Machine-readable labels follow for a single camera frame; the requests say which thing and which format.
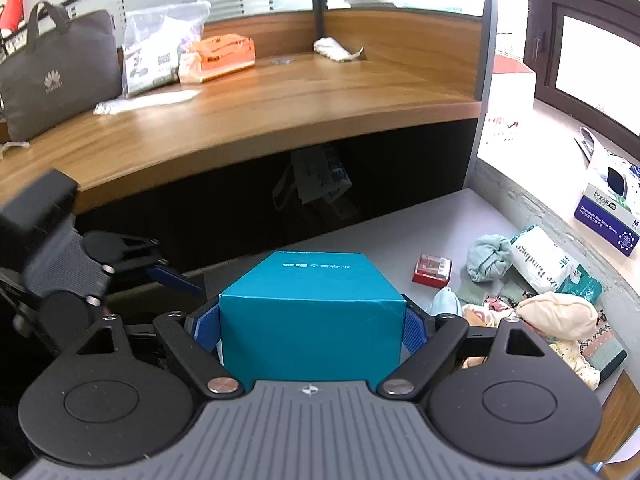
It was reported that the grey Huawei laptop bag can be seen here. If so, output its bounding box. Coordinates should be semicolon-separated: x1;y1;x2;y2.
1;0;122;142

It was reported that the orange tissue pack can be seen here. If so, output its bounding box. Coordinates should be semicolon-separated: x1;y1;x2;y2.
178;34;256;84

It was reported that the red flag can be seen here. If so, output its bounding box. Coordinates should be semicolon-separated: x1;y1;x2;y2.
0;0;24;32

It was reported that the white bandage packet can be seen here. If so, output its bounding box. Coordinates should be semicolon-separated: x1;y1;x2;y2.
510;226;602;304

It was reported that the light blue folded cloth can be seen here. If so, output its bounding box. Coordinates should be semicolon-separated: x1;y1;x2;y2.
427;287;463;316

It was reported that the clear plastic bag pack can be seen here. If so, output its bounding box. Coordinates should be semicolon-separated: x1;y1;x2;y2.
122;0;212;98

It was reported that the cream beige cloth bundle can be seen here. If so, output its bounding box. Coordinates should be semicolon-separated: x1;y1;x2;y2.
515;292;599;341

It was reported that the blue white glove box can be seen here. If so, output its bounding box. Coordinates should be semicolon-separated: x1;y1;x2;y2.
574;151;639;257

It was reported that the light blue balled sock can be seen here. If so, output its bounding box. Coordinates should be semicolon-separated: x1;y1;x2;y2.
466;234;513;283

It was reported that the teal box lid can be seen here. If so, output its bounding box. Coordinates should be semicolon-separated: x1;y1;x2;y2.
218;252;407;389

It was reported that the dark green patterned sock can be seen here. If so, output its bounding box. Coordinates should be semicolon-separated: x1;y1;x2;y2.
580;310;627;382

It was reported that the white crumpled tissue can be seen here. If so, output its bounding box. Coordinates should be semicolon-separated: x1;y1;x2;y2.
314;37;364;63

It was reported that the red white box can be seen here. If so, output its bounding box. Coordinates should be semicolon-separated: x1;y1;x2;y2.
478;54;537;160

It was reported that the small red plastic case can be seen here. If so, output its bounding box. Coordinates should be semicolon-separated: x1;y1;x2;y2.
412;254;452;289

